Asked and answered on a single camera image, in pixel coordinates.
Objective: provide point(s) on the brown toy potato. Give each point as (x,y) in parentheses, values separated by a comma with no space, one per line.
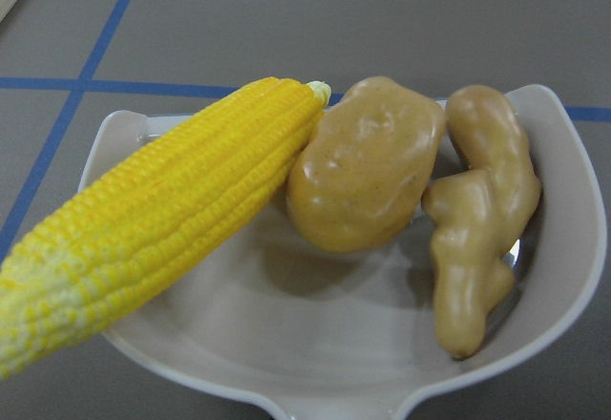
(359,180)

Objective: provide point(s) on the yellow toy corn cob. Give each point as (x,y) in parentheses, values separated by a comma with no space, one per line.
(141,226)

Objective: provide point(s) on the tan toy ginger root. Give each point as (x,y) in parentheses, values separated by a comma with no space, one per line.
(478,215)

